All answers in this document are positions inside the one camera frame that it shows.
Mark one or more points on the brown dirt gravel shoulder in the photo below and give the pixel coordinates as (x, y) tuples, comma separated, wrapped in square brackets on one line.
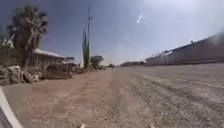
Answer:
[(83, 100)]

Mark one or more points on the round bushy tree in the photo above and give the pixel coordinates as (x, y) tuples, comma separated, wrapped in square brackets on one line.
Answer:
[(96, 61)]

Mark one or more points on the utility pole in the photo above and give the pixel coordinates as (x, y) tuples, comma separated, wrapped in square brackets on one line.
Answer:
[(89, 30)]

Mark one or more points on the dry brown bushes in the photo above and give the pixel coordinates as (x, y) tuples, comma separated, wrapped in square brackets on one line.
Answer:
[(60, 71)]

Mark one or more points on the robot's own part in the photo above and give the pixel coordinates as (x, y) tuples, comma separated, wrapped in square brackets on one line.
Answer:
[(82, 126)]

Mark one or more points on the low house with pale roof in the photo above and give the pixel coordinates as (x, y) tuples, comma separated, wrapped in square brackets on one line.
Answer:
[(43, 57)]

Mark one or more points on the grey asphalt road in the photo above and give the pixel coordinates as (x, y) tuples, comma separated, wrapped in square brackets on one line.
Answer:
[(186, 86)]

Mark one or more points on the palm tree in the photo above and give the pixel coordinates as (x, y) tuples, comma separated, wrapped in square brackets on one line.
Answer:
[(27, 30)]

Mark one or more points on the pile of rocks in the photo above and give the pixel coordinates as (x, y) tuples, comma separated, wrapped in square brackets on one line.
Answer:
[(15, 75)]

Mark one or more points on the long grey wall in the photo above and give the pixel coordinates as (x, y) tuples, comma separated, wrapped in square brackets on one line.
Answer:
[(193, 51)]

